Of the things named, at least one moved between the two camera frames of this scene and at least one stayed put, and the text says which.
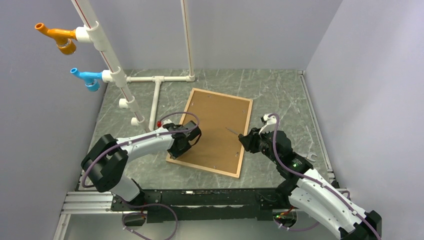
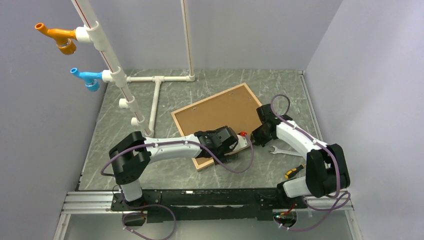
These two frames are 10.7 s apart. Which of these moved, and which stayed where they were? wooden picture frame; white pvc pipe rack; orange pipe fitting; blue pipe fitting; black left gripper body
Moved: black left gripper body; wooden picture frame
Stayed: white pvc pipe rack; blue pipe fitting; orange pipe fitting
